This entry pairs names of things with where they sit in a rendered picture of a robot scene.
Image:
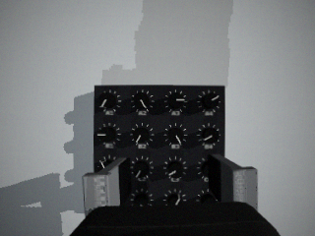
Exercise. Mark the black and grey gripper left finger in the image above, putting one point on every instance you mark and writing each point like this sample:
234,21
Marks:
110,186

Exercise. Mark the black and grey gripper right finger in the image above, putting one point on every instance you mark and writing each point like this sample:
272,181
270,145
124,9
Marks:
230,182

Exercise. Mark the black knob box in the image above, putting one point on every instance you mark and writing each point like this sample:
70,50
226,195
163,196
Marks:
159,117

